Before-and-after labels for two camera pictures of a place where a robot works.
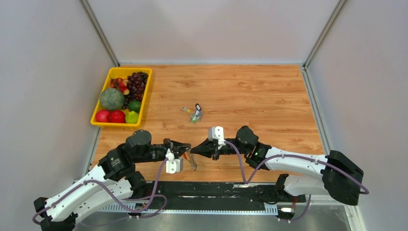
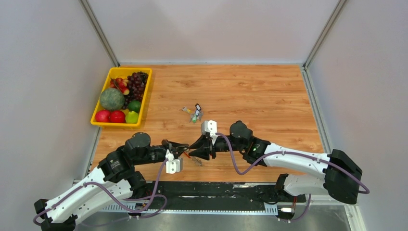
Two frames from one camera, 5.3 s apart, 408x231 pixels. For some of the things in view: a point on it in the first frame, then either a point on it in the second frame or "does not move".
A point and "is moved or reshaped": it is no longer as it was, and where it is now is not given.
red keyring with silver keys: [190, 159] is moved or reshaped
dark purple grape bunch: [136, 85] does not move
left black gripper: [176, 147] does not move
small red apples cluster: [120, 83] does not move
